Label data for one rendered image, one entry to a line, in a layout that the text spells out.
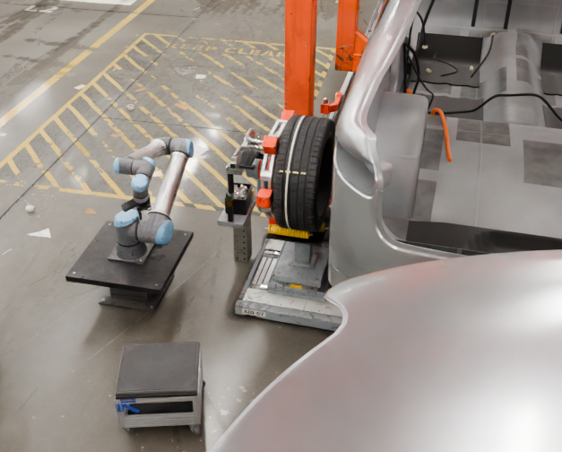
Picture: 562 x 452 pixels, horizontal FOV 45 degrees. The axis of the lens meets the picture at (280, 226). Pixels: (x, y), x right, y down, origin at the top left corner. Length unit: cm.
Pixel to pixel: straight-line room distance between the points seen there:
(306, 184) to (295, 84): 83
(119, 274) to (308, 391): 349
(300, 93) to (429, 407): 365
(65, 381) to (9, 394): 30
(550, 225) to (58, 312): 290
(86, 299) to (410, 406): 391
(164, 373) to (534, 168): 221
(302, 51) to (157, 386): 208
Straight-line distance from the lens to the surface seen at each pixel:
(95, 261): 434
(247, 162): 381
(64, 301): 457
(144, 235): 413
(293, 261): 431
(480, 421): 74
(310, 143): 371
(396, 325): 76
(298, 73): 424
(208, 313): 431
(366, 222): 286
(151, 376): 351
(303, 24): 413
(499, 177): 381
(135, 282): 413
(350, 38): 617
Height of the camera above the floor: 287
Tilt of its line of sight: 35 degrees down
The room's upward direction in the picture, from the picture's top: straight up
